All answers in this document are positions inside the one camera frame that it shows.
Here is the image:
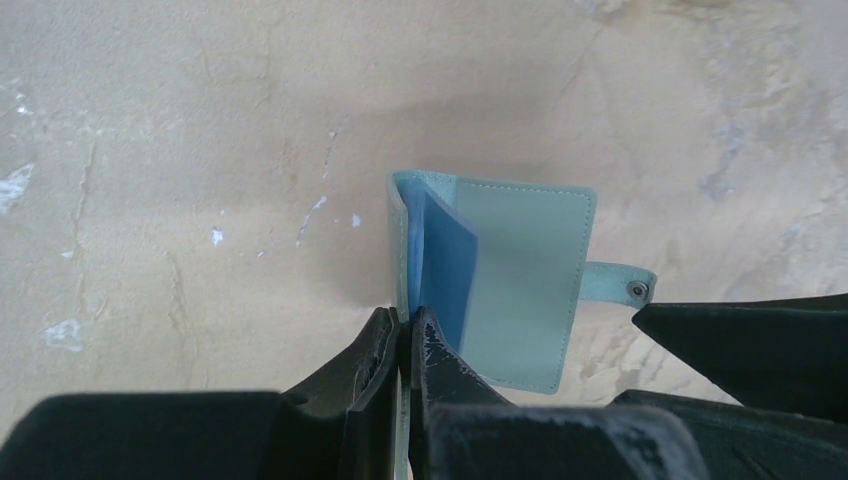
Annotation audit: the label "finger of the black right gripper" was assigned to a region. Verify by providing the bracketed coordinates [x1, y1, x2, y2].
[632, 294, 847, 423]
[612, 390, 847, 480]

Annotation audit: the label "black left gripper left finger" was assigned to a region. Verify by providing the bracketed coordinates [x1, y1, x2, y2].
[1, 308, 401, 479]

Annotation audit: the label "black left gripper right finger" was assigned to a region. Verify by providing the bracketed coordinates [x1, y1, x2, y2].
[408, 307, 709, 479]

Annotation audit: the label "teal leather card holder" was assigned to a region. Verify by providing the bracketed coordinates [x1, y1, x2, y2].
[387, 170, 656, 479]

